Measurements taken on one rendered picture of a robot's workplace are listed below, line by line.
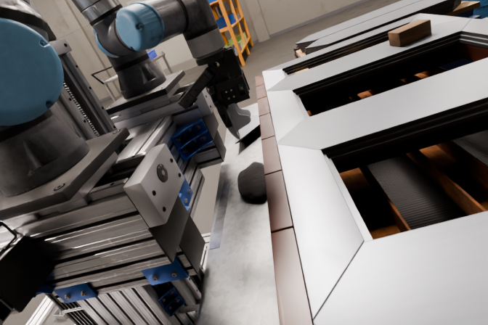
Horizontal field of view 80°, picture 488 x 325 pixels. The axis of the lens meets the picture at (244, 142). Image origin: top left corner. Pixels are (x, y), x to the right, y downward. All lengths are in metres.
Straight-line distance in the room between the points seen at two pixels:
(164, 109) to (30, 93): 0.59
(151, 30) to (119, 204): 0.29
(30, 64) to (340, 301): 0.45
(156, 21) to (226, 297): 0.54
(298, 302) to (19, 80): 0.43
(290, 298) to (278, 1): 8.21
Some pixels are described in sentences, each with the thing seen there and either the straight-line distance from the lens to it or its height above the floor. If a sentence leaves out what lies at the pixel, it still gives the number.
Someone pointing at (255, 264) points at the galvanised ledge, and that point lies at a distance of 0.69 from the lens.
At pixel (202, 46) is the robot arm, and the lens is 0.63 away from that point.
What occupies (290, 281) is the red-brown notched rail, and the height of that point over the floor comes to 0.83.
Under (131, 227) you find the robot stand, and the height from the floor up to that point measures 0.92.
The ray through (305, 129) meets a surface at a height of 0.85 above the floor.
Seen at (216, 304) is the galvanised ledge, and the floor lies 0.68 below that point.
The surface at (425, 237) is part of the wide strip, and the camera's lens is 0.45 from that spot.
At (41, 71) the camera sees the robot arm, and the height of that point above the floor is 1.19.
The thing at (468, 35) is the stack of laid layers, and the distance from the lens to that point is 1.19.
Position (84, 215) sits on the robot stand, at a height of 0.96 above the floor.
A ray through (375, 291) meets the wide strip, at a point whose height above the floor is 0.85.
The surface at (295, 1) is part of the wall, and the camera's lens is 8.50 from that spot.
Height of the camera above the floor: 1.18
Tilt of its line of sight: 25 degrees down
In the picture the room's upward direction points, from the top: 23 degrees counter-clockwise
